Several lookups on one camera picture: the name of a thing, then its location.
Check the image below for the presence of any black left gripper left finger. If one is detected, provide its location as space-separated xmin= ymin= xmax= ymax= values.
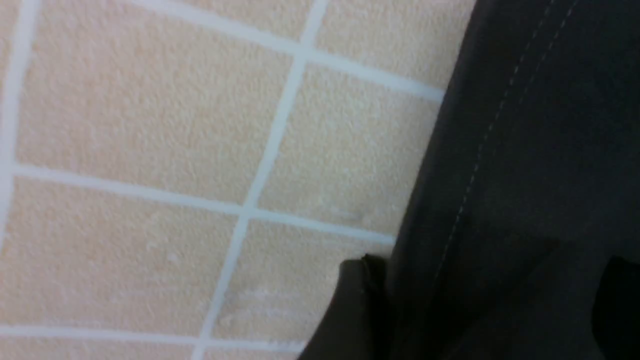
xmin=298 ymin=254 xmax=390 ymax=360

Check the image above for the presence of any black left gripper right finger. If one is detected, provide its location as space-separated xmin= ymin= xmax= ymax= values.
xmin=592 ymin=256 xmax=640 ymax=360

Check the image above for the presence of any dark gray long-sleeve top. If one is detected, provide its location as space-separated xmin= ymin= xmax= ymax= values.
xmin=384 ymin=0 xmax=640 ymax=360

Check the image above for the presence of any checkered beige table cloth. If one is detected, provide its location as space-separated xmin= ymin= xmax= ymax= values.
xmin=0 ymin=0 xmax=474 ymax=360

